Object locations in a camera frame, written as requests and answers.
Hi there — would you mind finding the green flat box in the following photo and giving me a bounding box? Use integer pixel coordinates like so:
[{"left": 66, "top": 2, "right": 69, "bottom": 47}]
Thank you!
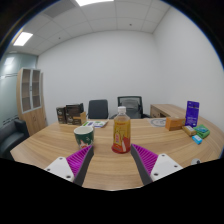
[{"left": 193, "top": 124, "right": 211, "bottom": 140}]

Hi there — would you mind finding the grey ceiling vent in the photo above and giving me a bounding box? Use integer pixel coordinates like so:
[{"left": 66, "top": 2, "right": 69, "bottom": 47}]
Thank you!
[{"left": 42, "top": 0, "right": 77, "bottom": 18}]

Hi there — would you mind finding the round grey disc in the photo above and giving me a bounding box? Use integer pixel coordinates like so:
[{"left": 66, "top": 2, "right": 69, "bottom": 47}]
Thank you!
[{"left": 149, "top": 117, "right": 168, "bottom": 128}]

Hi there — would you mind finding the black mesh office chair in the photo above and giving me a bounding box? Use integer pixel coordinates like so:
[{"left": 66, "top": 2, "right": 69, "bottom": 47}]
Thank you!
[{"left": 116, "top": 95, "right": 151, "bottom": 120}]

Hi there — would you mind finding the black leather sofa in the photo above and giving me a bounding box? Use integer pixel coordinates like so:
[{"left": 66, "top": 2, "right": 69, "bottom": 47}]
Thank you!
[{"left": 0, "top": 118, "right": 30, "bottom": 161}]

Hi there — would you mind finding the small yellow box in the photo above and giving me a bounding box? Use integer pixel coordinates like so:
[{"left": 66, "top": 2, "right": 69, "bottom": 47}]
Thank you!
[{"left": 181, "top": 125, "right": 198, "bottom": 137}]

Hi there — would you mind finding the small square ceiling light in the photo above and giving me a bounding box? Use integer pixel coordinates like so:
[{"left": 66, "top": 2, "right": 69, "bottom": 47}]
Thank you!
[{"left": 12, "top": 31, "right": 34, "bottom": 47}]

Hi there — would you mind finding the large square ceiling light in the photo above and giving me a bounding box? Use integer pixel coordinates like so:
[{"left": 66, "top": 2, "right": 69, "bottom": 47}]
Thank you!
[{"left": 74, "top": 0, "right": 115, "bottom": 7}]

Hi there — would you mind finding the wooden side desk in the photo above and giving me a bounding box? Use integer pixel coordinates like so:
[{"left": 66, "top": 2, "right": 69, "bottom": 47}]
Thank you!
[{"left": 149, "top": 103, "right": 188, "bottom": 120}]

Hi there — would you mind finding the tall dark carton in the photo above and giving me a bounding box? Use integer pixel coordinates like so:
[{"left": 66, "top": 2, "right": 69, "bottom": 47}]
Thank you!
[{"left": 55, "top": 106, "right": 68, "bottom": 125}]

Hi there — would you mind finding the round silver desk grommet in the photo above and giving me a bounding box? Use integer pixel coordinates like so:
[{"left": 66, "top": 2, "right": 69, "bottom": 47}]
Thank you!
[{"left": 190, "top": 157, "right": 202, "bottom": 166}]

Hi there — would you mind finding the small blue box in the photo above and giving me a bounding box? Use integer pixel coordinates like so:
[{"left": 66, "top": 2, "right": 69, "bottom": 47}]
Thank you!
[{"left": 191, "top": 134, "right": 203, "bottom": 145}]

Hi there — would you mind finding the wooden glass-door shelf unit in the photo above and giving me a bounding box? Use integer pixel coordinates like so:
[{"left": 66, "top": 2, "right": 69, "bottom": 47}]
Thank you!
[{"left": 16, "top": 67, "right": 47, "bottom": 136}]

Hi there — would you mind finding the purple upright box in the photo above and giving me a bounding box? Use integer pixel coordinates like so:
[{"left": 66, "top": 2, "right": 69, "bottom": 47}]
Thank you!
[{"left": 184, "top": 100, "right": 200, "bottom": 128}]

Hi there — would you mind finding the white printed leaflet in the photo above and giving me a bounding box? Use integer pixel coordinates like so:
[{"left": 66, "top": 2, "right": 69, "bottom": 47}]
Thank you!
[{"left": 82, "top": 119, "right": 109, "bottom": 129}]

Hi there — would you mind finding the yellow-labelled tea bottle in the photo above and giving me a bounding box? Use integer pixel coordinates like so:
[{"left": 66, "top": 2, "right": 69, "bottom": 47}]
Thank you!
[{"left": 111, "top": 105, "right": 132, "bottom": 154}]

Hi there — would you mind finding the orange wooden box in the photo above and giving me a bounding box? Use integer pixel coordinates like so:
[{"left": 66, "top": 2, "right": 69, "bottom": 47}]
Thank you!
[{"left": 164, "top": 116, "right": 187, "bottom": 132}]

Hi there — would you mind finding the green and white mug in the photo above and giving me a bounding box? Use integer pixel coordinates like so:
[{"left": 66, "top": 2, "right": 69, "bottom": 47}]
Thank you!
[{"left": 73, "top": 125, "right": 95, "bottom": 150}]

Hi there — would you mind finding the dark printed box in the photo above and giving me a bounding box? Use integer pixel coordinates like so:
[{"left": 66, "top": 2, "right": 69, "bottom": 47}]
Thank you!
[{"left": 65, "top": 103, "right": 85, "bottom": 117}]

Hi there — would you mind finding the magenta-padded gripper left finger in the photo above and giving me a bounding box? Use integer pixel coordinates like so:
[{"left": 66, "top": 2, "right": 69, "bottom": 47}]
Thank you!
[{"left": 43, "top": 144, "right": 95, "bottom": 187}]

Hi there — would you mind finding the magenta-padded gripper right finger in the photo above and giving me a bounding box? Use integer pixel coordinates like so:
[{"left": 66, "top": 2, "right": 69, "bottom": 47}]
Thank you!
[{"left": 129, "top": 143, "right": 184, "bottom": 186}]

